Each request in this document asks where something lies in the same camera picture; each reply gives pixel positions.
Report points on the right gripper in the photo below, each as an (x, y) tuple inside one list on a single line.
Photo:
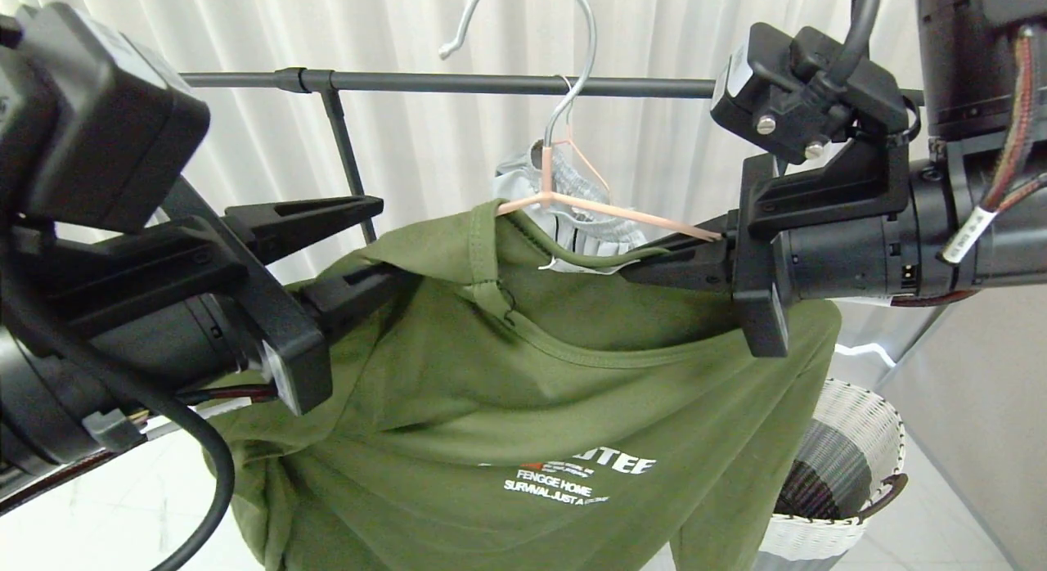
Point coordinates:
[(851, 260)]

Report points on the white laundry basket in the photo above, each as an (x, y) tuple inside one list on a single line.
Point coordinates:
[(851, 407)]

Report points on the pink clothes hanger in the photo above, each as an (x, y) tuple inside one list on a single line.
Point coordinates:
[(638, 214), (590, 164)]

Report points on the black clothes rack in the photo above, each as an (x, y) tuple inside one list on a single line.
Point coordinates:
[(450, 83)]

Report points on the pale grey shorts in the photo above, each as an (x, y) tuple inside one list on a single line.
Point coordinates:
[(572, 178)]

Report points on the green garment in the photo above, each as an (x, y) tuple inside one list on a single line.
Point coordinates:
[(532, 391)]

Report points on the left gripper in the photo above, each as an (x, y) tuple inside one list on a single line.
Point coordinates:
[(164, 325)]

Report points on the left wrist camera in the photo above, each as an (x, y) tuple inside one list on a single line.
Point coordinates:
[(90, 113)]

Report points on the white curtain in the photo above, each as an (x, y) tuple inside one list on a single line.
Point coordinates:
[(368, 31)]

